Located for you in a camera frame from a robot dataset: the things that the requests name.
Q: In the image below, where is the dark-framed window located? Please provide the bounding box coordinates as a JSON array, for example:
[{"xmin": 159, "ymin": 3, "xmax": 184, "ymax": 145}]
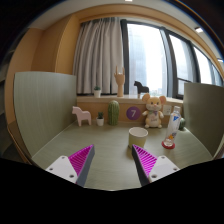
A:
[{"xmin": 120, "ymin": 18, "xmax": 224, "ymax": 100}]

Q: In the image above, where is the white wall socket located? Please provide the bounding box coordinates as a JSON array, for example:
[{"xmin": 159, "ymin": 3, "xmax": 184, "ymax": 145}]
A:
[{"xmin": 162, "ymin": 104, "xmax": 173, "ymax": 116}]

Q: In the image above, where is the cream mouse plush toy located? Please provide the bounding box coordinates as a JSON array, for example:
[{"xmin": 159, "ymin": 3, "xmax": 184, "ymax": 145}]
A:
[{"xmin": 141, "ymin": 93, "xmax": 167, "ymax": 129}]

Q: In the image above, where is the grey-green desk divider panel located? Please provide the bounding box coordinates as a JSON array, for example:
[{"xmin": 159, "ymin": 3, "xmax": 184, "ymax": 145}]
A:
[
  {"xmin": 182, "ymin": 82, "xmax": 224, "ymax": 158},
  {"xmin": 13, "ymin": 70, "xmax": 78, "ymax": 158}
]

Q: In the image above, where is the grey pleated curtain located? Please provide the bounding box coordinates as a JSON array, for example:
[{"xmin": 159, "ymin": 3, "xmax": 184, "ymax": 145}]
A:
[{"xmin": 73, "ymin": 17, "xmax": 126, "ymax": 96}]

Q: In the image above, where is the pink horse figure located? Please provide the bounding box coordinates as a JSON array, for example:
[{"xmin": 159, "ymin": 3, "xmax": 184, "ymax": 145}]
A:
[{"xmin": 71, "ymin": 105, "xmax": 92, "ymax": 127}]

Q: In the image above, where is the round purple number sticker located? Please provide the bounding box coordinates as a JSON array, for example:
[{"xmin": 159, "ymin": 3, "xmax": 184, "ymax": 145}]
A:
[{"xmin": 125, "ymin": 105, "xmax": 142, "ymax": 121}]

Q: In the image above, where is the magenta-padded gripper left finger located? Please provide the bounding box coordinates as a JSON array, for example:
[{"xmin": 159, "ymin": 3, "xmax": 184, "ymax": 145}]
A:
[{"xmin": 45, "ymin": 143, "xmax": 96, "ymax": 188}]

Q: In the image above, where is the black horse figure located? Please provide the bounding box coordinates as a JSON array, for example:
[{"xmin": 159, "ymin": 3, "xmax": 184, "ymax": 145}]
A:
[{"xmin": 133, "ymin": 80, "xmax": 150, "ymax": 95}]

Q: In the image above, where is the round green cactus ornament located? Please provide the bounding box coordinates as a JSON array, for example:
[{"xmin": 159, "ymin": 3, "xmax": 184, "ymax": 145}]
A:
[{"xmin": 178, "ymin": 117, "xmax": 187, "ymax": 131}]

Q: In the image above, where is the flat round red coaster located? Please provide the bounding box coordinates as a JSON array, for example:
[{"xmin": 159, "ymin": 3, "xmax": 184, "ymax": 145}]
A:
[{"xmin": 161, "ymin": 139, "xmax": 176, "ymax": 150}]

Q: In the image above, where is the wooden hand figure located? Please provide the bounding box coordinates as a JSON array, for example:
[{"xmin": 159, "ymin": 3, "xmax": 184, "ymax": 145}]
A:
[{"xmin": 113, "ymin": 65, "xmax": 126, "ymax": 98}]

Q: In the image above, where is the pale yellow paper cup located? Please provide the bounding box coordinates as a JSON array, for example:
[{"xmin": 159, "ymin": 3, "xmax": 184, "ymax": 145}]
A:
[{"xmin": 128, "ymin": 126, "xmax": 149, "ymax": 149}]

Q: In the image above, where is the clear plastic drink bottle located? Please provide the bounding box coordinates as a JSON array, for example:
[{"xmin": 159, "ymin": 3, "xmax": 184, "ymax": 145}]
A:
[{"xmin": 163, "ymin": 105, "xmax": 183, "ymax": 148}]

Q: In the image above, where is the small plant in white pot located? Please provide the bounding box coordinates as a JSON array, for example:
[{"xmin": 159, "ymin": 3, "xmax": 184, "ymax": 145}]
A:
[
  {"xmin": 92, "ymin": 85, "xmax": 102, "ymax": 98},
  {"xmin": 95, "ymin": 111, "xmax": 105, "ymax": 127}
]

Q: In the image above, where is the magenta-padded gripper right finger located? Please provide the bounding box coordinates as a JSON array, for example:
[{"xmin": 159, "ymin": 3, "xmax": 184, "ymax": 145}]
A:
[{"xmin": 131, "ymin": 143, "xmax": 181, "ymax": 187}]

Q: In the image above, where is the tall green cactus ornament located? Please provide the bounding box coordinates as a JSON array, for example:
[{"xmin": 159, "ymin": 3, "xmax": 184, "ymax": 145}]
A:
[{"xmin": 107, "ymin": 99, "xmax": 121, "ymax": 127}]

